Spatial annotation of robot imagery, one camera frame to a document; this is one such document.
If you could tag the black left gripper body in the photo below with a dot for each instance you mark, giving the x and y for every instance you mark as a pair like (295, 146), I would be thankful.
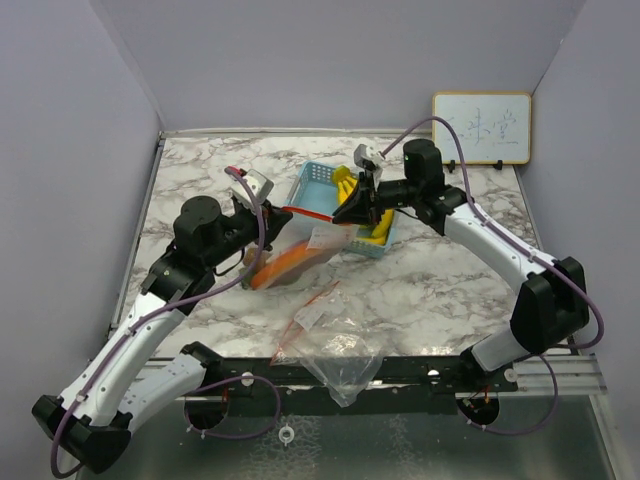
(241, 228)

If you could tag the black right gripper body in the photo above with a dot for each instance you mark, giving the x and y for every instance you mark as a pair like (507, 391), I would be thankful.
(397, 194)

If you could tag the brown kiwi fruit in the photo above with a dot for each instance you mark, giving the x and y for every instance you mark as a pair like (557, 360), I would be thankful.
(253, 256)

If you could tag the yellow banana bunch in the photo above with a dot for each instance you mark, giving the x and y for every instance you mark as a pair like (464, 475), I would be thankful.
(374, 234)

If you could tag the orange papaya slice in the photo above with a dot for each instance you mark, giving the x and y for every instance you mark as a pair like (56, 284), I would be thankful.
(288, 266)

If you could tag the clear zip bag orange zipper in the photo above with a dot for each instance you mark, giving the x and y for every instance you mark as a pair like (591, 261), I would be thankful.
(308, 240)

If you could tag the clear zip bag red zipper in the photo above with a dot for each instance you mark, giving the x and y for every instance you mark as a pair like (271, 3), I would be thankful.
(328, 337)

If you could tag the green leaf vegetable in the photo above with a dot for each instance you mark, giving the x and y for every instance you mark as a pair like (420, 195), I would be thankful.
(246, 277)

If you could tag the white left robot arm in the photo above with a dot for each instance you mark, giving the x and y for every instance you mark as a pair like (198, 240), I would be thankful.
(95, 417)

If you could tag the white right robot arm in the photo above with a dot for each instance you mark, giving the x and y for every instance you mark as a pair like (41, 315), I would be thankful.
(550, 304)

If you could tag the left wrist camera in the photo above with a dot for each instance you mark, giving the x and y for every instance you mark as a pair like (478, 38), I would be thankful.
(260, 186)

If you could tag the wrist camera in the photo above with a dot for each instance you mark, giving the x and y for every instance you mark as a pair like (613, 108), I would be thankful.
(260, 186)
(366, 158)

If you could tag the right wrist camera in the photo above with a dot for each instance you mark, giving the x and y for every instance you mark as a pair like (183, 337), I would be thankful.
(366, 158)

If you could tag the small whiteboard wooden frame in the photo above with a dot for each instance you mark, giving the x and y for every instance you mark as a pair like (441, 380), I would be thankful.
(492, 127)

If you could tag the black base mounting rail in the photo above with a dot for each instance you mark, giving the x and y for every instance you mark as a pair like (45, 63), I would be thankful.
(255, 387)

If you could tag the aluminium front frame rail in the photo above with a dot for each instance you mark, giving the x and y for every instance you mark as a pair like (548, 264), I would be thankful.
(550, 375)

